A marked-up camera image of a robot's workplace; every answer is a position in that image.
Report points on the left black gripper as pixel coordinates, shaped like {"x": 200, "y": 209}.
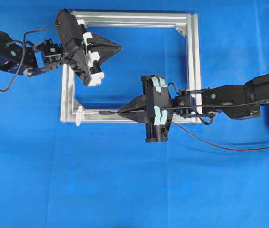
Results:
{"x": 96, "y": 50}

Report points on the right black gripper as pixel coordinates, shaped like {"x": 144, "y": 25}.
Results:
{"x": 154, "y": 134}

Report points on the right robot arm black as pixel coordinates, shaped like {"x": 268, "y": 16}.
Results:
{"x": 238, "y": 102}

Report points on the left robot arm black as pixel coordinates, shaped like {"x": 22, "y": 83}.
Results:
{"x": 26, "y": 58}

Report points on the white plastic clip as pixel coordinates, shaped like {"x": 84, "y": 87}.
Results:
{"x": 79, "y": 115}

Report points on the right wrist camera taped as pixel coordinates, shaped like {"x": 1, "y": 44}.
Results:
{"x": 159, "y": 100}

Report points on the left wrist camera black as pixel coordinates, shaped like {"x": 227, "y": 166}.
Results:
{"x": 71, "y": 38}

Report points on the aluminium extrusion frame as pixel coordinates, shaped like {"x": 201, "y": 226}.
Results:
{"x": 186, "y": 24}

